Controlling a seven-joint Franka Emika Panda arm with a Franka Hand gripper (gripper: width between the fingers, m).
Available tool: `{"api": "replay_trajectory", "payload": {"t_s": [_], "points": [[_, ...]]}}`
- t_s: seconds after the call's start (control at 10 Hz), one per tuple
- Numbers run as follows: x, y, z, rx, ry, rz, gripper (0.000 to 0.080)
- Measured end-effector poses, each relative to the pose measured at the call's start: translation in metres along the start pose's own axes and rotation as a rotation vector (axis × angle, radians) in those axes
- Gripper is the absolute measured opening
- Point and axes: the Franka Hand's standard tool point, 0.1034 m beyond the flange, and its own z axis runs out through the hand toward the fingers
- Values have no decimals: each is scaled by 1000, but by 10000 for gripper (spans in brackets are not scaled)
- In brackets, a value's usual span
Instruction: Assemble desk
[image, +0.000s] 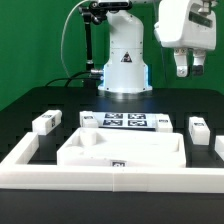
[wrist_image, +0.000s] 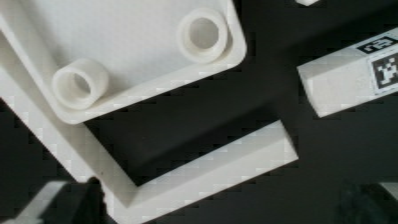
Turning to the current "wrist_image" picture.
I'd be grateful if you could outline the white U-shaped obstacle fence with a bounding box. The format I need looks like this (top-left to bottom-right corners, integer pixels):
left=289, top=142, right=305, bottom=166
left=0, top=35, right=298, bottom=224

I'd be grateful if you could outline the white desk tabletop panel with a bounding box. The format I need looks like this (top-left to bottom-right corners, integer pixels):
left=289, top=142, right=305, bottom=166
left=0, top=0, right=246, bottom=124

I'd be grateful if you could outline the white desk leg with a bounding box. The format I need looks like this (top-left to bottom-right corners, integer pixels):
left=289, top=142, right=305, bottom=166
left=294, top=0, right=319, bottom=6
left=296, top=27, right=398, bottom=117

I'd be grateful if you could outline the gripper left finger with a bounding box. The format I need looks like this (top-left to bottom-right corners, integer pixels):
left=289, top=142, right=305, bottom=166
left=3, top=179, right=102, bottom=224

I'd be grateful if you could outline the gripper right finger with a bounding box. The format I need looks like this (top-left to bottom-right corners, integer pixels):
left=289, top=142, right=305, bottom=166
left=339, top=182, right=398, bottom=224

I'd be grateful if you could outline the white desk leg far left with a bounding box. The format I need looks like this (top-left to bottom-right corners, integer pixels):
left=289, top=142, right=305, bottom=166
left=296, top=27, right=398, bottom=117

